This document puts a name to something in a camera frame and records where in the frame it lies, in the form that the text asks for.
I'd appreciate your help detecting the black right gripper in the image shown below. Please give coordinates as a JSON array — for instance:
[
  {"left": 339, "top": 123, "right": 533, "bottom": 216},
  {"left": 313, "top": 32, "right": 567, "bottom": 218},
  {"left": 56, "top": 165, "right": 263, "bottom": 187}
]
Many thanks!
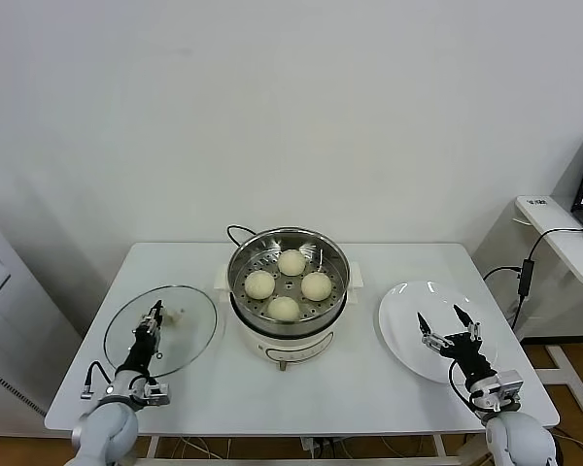
[{"left": 415, "top": 303, "right": 499, "bottom": 385}]

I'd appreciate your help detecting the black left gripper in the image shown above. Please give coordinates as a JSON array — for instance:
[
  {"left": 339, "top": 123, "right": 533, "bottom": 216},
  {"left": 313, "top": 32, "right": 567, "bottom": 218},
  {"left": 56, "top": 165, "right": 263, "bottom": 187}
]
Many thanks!
[{"left": 122, "top": 299, "right": 166, "bottom": 376}]

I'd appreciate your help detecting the round glass pot lid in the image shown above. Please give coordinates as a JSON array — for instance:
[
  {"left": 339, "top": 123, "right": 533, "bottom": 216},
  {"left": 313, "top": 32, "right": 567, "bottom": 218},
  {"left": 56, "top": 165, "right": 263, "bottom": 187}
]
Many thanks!
[{"left": 102, "top": 284, "right": 219, "bottom": 380}]

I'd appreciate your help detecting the white steamed baozi bun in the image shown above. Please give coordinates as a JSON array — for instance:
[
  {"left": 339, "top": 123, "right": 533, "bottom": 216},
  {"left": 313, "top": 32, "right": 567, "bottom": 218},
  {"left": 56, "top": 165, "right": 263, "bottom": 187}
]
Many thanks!
[
  {"left": 266, "top": 295, "right": 301, "bottom": 324},
  {"left": 276, "top": 249, "right": 308, "bottom": 279},
  {"left": 300, "top": 271, "right": 334, "bottom": 303},
  {"left": 243, "top": 270, "right": 276, "bottom": 302}
]

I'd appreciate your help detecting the perforated steel steamer basket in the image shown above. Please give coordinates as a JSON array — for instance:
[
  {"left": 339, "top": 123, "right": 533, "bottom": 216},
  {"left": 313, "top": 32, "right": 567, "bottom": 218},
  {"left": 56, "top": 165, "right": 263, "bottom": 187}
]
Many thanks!
[{"left": 226, "top": 226, "right": 350, "bottom": 337}]

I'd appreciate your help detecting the large white round plate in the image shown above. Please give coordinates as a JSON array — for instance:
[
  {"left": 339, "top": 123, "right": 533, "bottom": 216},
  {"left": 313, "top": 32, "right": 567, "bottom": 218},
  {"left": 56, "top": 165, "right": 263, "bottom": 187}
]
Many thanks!
[{"left": 377, "top": 280, "right": 499, "bottom": 386}]

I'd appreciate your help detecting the grey metal cabinet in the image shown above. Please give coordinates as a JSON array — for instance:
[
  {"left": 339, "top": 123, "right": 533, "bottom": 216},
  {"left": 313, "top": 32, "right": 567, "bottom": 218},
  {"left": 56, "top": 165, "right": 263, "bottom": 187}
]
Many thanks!
[{"left": 0, "top": 198, "right": 85, "bottom": 424}]

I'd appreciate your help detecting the cream electric cooking pot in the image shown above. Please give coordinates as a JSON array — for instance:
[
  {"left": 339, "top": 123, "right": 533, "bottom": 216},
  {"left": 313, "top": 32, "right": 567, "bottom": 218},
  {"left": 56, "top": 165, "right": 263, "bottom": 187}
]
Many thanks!
[{"left": 215, "top": 261, "right": 365, "bottom": 374}]

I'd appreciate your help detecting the white power strip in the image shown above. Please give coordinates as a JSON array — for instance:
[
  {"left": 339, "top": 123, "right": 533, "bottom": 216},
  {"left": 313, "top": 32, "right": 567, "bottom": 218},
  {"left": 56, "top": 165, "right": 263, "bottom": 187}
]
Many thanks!
[{"left": 299, "top": 436, "right": 344, "bottom": 460}]

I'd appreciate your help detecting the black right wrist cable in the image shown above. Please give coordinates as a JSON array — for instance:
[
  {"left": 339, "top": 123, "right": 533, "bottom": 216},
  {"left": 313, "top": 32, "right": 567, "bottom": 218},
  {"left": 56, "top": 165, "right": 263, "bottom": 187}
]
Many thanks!
[{"left": 447, "top": 360, "right": 488, "bottom": 415}]

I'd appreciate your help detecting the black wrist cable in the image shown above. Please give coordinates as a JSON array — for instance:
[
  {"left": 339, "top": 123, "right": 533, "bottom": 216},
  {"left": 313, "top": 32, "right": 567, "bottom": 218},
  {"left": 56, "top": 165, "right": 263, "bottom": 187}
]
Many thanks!
[
  {"left": 79, "top": 360, "right": 117, "bottom": 401},
  {"left": 447, "top": 360, "right": 488, "bottom": 415}
]

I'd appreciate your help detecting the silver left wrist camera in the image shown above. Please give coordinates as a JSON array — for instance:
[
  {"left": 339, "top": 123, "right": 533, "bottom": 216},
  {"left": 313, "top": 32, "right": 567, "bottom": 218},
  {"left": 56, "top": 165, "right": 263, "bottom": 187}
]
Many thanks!
[{"left": 142, "top": 380, "right": 172, "bottom": 408}]

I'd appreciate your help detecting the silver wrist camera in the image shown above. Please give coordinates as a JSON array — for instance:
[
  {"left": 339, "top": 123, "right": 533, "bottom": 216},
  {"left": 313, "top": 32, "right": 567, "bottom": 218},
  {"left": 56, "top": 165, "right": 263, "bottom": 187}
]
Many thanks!
[
  {"left": 485, "top": 369, "right": 524, "bottom": 405},
  {"left": 142, "top": 380, "right": 172, "bottom": 408}
]

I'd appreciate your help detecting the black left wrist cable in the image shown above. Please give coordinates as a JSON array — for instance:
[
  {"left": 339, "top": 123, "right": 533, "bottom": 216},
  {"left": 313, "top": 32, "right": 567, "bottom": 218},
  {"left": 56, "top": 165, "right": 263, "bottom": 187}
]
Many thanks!
[{"left": 79, "top": 360, "right": 117, "bottom": 401}]

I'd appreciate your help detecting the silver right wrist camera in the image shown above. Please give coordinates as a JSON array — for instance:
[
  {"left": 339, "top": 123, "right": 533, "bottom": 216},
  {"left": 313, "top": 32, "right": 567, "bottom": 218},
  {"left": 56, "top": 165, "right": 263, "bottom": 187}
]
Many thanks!
[{"left": 485, "top": 369, "right": 524, "bottom": 405}]

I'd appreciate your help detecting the black laptop power adapter cord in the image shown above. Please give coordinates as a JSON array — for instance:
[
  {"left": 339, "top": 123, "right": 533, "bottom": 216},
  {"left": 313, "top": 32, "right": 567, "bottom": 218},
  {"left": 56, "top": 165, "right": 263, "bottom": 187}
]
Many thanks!
[{"left": 482, "top": 226, "right": 583, "bottom": 332}]

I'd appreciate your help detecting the white table leg frame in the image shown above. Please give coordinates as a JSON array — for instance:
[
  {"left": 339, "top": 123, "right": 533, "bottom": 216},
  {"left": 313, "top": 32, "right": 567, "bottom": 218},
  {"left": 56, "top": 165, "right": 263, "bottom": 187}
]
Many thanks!
[{"left": 120, "top": 429, "right": 532, "bottom": 466}]

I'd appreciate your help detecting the black pot power cable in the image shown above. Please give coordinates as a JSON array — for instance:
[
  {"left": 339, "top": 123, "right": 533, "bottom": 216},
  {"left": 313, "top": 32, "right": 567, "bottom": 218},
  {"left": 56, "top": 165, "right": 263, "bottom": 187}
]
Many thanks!
[{"left": 225, "top": 223, "right": 261, "bottom": 249}]

